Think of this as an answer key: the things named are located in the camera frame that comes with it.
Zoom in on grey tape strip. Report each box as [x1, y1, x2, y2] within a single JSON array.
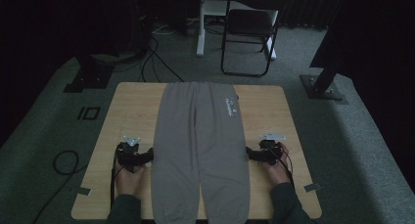
[[303, 182, 323, 193], [75, 186, 92, 197]]

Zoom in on black floor tape marking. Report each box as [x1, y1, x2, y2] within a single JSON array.
[[76, 106, 102, 121]]

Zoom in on black stand base with post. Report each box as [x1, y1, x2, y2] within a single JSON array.
[[300, 27, 360, 106]]

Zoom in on person's left hand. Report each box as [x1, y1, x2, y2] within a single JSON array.
[[114, 162, 147, 200]]

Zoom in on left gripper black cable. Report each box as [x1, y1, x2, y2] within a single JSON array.
[[110, 151, 124, 209]]

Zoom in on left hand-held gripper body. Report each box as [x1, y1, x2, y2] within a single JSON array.
[[115, 135, 147, 173]]

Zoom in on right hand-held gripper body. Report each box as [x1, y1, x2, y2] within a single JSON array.
[[253, 132, 288, 166]]

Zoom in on grey sweatpants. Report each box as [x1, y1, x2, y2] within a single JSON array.
[[151, 81, 252, 224]]

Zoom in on dark equipment rack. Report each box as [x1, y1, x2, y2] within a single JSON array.
[[129, 0, 155, 57]]

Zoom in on black folding chair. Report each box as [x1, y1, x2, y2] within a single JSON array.
[[220, 0, 289, 78]]

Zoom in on black looped floor cable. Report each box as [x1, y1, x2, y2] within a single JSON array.
[[31, 149, 90, 224]]

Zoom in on person's right hand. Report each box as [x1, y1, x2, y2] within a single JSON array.
[[262, 142, 292, 188]]

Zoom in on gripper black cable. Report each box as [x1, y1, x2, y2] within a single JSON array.
[[264, 143, 297, 190], [110, 151, 124, 209]]

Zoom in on black floor cable bundle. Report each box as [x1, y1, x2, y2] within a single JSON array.
[[139, 34, 186, 84]]

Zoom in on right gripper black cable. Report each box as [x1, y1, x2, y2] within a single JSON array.
[[264, 143, 297, 190]]

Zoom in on black flat stand base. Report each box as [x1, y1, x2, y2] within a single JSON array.
[[63, 55, 115, 94]]

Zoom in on white floor cable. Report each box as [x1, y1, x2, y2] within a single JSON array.
[[151, 22, 179, 36]]

